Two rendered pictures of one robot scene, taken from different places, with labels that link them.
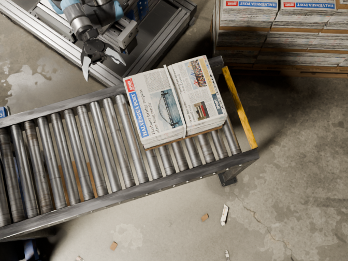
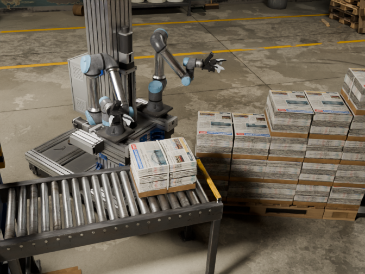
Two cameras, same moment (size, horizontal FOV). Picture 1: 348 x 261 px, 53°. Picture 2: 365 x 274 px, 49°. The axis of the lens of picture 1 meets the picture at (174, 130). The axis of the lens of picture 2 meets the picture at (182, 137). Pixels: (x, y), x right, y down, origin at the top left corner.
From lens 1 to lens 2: 160 cm
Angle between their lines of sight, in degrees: 42
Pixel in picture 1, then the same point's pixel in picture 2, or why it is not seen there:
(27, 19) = (52, 165)
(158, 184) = (146, 216)
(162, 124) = (153, 163)
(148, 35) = not seen: hidden behind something
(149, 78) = (146, 144)
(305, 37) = (258, 164)
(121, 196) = (117, 222)
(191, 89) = (173, 150)
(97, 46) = (118, 112)
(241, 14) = (209, 140)
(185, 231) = not seen: outside the picture
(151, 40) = not seen: hidden behind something
